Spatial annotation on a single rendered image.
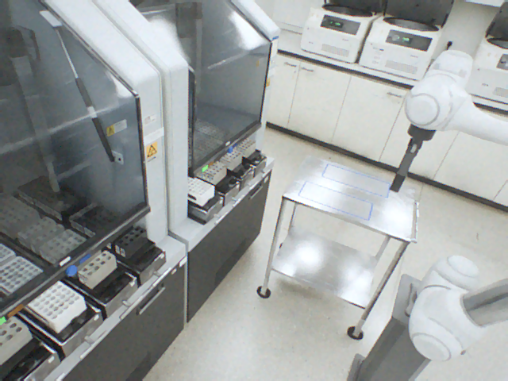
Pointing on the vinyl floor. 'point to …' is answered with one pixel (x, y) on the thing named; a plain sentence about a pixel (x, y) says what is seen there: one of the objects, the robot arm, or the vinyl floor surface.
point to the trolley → (372, 218)
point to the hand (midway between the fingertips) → (398, 178)
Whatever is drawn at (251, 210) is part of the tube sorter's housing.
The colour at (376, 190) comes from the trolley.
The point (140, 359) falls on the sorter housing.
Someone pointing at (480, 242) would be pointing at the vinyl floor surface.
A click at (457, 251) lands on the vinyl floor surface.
